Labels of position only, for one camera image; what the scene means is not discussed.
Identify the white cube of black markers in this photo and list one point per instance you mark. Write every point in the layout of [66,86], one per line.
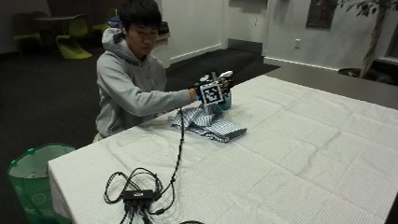
[211,93]

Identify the blue striped shirt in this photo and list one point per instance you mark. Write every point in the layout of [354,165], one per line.
[209,123]

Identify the person in grey hoodie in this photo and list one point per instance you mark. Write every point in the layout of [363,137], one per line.
[127,81]

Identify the white tablecloth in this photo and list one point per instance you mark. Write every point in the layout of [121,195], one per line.
[265,155]

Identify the dark plant pot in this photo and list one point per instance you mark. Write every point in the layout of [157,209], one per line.
[364,74]

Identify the green chair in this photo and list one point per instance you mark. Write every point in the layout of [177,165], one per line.
[103,25]
[72,42]
[25,35]

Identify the indoor tree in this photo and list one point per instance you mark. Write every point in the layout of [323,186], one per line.
[372,34]

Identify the black hub box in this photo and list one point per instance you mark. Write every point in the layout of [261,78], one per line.
[137,194]

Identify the black round object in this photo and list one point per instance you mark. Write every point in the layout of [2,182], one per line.
[191,222]

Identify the dark round table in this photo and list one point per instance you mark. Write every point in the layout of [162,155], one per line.
[53,21]

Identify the white wall outlet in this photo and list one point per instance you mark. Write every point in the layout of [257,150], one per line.
[296,43]

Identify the dark wall panel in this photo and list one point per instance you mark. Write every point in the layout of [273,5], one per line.
[320,14]

